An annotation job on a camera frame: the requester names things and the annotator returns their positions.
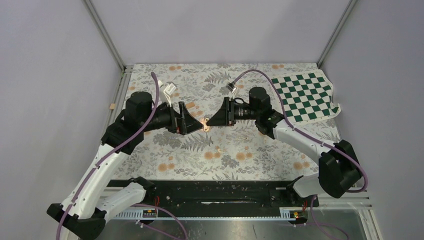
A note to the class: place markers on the beige earbud charging case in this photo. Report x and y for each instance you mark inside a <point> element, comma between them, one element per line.
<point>205,127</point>

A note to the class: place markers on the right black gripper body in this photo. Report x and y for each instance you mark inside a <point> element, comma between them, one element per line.
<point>232,112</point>

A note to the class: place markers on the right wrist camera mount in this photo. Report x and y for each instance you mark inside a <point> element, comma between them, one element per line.
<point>232,89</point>

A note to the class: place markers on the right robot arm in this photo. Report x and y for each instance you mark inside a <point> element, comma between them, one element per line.
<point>338,166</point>

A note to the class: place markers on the floral patterned table mat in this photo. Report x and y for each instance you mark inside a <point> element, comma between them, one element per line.
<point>238,152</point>

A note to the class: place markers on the small cork cylinder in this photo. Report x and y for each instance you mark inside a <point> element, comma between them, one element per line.
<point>190,105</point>

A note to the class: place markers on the green white checkerboard sheet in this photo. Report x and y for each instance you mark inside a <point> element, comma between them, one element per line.
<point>307,96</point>

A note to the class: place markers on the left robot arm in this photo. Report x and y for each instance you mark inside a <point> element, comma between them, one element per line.
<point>82,214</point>

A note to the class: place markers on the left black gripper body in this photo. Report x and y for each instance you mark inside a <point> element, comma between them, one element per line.
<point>175,124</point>

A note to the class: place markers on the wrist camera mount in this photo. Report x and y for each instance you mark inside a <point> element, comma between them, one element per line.
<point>166,89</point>
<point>232,89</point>

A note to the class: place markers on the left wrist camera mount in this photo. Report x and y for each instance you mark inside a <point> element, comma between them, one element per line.
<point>166,89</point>

